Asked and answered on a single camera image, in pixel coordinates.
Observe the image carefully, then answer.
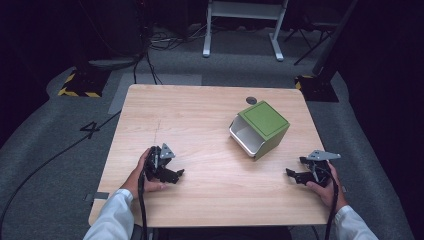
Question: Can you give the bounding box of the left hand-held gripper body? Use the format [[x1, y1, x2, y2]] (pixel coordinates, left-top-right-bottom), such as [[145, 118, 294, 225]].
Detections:
[[144, 142, 176, 183]]

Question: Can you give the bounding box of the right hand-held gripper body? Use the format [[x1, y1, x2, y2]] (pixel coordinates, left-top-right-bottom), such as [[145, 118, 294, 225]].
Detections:
[[298, 149, 342, 188]]

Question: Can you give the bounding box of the green drawer box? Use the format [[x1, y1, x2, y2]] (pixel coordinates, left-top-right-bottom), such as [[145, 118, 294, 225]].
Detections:
[[237, 100, 291, 161]]

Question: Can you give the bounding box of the white drawer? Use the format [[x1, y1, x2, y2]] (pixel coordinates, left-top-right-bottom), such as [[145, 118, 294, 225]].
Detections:
[[228, 114, 267, 158]]

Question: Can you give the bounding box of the person's left hand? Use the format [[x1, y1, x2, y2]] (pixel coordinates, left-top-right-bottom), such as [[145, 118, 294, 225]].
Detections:
[[120, 147, 170, 201]]

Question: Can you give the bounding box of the person's right hand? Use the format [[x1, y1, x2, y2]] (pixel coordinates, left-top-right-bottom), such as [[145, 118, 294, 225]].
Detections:
[[305, 161, 349, 213]]

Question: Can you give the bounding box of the grey tape strip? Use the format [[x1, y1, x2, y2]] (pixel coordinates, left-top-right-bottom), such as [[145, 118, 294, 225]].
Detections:
[[84, 191, 111, 203]]

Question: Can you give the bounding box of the black yellow striped stand base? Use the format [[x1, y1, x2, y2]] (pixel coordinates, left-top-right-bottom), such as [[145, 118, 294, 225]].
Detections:
[[294, 74, 340, 103], [57, 67, 112, 99]]

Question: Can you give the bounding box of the black tripod stand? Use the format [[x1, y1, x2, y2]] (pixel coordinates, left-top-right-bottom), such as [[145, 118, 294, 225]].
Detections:
[[283, 21, 336, 67]]

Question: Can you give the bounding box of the dark equipment stand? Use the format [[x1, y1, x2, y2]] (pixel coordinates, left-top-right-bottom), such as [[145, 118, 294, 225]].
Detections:
[[74, 0, 151, 72]]

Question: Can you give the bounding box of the dark slanted metal pole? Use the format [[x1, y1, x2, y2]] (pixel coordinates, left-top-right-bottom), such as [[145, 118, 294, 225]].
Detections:
[[311, 0, 360, 77]]

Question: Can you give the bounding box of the left hand-held gripper black cable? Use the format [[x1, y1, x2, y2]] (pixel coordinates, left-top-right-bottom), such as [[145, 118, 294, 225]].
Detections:
[[137, 169, 150, 240]]

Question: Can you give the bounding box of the hand-held gripper black cable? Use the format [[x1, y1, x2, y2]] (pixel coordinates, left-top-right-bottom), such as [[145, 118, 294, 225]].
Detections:
[[324, 166, 340, 240], [137, 169, 150, 240]]

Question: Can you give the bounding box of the right hand-held gripper black cable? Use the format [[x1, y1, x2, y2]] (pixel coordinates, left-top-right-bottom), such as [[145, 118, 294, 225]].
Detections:
[[324, 166, 340, 240]]

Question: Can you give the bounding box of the long black floor cable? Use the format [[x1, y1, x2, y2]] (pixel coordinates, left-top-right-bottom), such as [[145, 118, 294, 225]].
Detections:
[[0, 110, 122, 236]]

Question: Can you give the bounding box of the bundle of floor cables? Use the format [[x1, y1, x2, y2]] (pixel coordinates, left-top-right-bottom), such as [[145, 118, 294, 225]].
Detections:
[[148, 19, 209, 52]]

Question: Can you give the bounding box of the white metal desk frame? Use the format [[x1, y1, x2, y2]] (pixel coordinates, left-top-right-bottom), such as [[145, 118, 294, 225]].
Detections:
[[202, 0, 290, 63]]

